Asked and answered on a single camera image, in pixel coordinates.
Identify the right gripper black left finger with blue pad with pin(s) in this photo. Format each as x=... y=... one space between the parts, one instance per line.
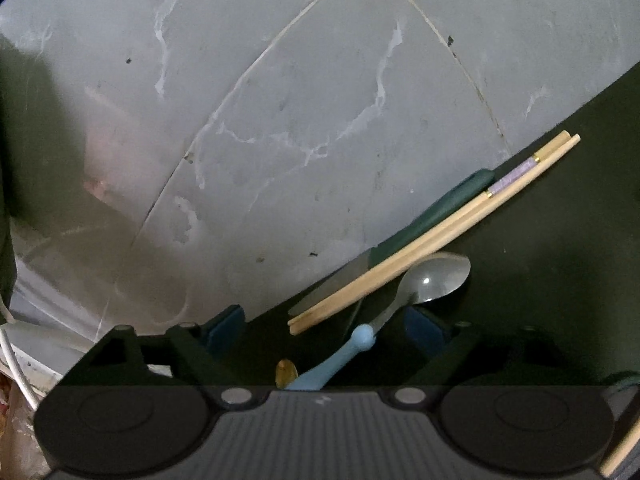
x=190 y=354

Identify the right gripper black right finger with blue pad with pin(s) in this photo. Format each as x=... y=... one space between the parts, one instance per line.
x=445 y=354

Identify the light blue handled spoon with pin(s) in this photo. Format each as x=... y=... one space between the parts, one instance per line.
x=433 y=277

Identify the black tray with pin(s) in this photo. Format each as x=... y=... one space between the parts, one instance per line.
x=557 y=266

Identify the wooden chopstick middle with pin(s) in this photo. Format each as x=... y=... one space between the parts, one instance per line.
x=622 y=450

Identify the purple banded wooden chopstick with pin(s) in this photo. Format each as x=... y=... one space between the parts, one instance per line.
x=425 y=239

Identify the teal handled gold utensil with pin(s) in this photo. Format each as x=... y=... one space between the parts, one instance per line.
x=286 y=373

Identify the green handled knife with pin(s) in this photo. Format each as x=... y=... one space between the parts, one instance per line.
x=449 y=203

